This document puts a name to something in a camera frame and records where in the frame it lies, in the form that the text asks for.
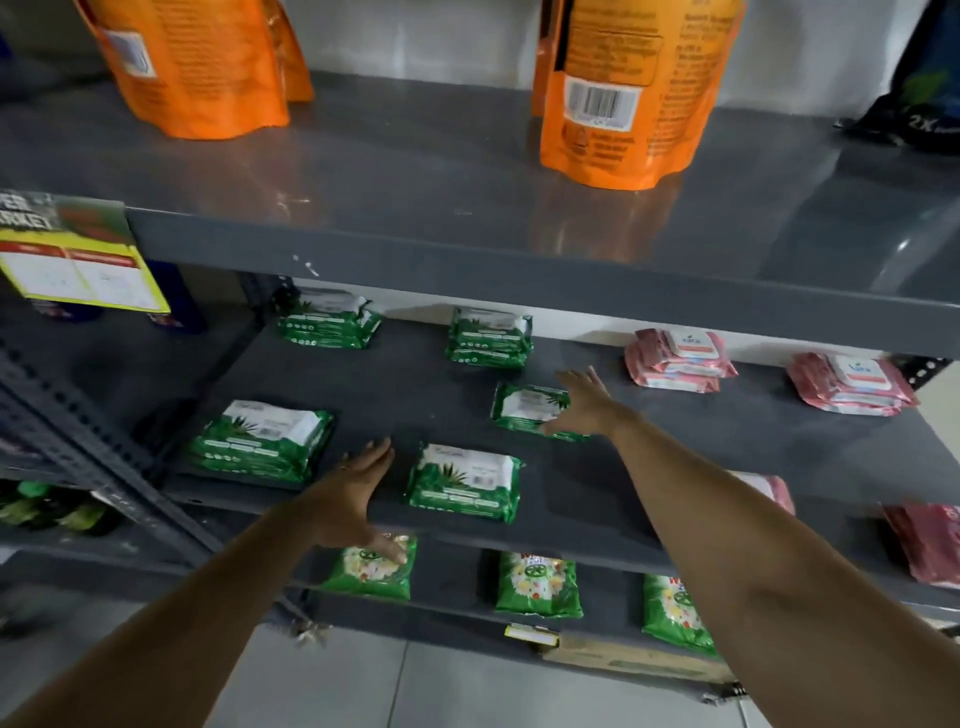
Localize grey metal shelving unit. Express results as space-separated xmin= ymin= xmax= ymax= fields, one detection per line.
xmin=0 ymin=69 xmax=960 ymax=708

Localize large orange stand-up pouch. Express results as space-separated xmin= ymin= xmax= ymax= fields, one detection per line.
xmin=72 ymin=0 xmax=292 ymax=142
xmin=261 ymin=0 xmax=316 ymax=104
xmin=539 ymin=0 xmax=748 ymax=192
xmin=531 ymin=0 xmax=565 ymax=119

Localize dark blue bottle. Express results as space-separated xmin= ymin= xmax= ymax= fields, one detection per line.
xmin=145 ymin=260 xmax=209 ymax=336

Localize green packets on side shelf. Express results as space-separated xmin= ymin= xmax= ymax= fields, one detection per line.
xmin=0 ymin=480 xmax=126 ymax=538

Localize person's right hand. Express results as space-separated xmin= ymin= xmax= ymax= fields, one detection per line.
xmin=539 ymin=365 xmax=639 ymax=441

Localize brown cardboard strip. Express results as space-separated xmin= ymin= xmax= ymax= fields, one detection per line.
xmin=540 ymin=633 xmax=737 ymax=685

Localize person's left forearm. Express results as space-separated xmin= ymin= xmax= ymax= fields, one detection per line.
xmin=0 ymin=491 xmax=333 ymax=728

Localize green wet wipes pack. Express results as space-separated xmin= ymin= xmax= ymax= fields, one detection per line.
xmin=276 ymin=288 xmax=384 ymax=351
xmin=406 ymin=442 xmax=525 ymax=525
xmin=447 ymin=306 xmax=534 ymax=369
xmin=186 ymin=399 xmax=337 ymax=486
xmin=490 ymin=382 xmax=591 ymax=443

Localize green flower print packet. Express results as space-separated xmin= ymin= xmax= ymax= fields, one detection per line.
xmin=495 ymin=552 xmax=585 ymax=621
xmin=321 ymin=533 xmax=419 ymax=602
xmin=642 ymin=573 xmax=722 ymax=658

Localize small yellow price tag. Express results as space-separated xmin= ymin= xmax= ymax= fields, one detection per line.
xmin=504 ymin=623 xmax=561 ymax=648

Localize dark blue plastic bag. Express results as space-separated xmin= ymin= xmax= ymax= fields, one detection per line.
xmin=835 ymin=0 xmax=960 ymax=156

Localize person's left hand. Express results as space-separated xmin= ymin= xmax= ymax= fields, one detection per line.
xmin=299 ymin=438 xmax=410 ymax=566

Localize dark pink wipes pack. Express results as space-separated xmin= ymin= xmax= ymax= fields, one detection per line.
xmin=880 ymin=503 xmax=960 ymax=588

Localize pink wet wipes pack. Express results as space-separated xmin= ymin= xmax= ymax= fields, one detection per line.
xmin=801 ymin=393 xmax=903 ymax=418
xmin=624 ymin=343 xmax=722 ymax=394
xmin=636 ymin=327 xmax=739 ymax=379
xmin=727 ymin=470 xmax=797 ymax=517
xmin=786 ymin=351 xmax=921 ymax=408

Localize yellow red shelf sign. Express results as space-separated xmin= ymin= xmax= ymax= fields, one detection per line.
xmin=0 ymin=190 xmax=172 ymax=315

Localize person's right forearm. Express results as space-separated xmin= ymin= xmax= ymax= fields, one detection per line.
xmin=609 ymin=408 xmax=960 ymax=728

